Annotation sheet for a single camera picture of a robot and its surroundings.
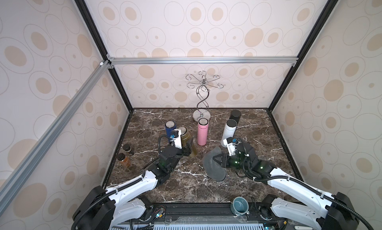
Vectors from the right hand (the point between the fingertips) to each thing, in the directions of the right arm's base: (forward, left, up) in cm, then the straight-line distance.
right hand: (218, 157), depth 77 cm
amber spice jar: (-1, +52, -6) cm, 53 cm away
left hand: (+7, +14, +7) cm, 17 cm away
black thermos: (+26, -11, +5) cm, 29 cm away
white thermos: (+16, -7, +6) cm, 19 cm away
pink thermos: (+16, +8, +6) cm, 19 cm away
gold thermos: (+4, +17, +13) cm, 22 cm away
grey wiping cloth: (-6, +3, -2) cm, 7 cm away
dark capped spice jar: (+5, +51, -4) cm, 52 cm away
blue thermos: (+15, +27, +6) cm, 31 cm away
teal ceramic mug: (-19, -12, -16) cm, 27 cm away
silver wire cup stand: (+44, +8, -11) cm, 46 cm away
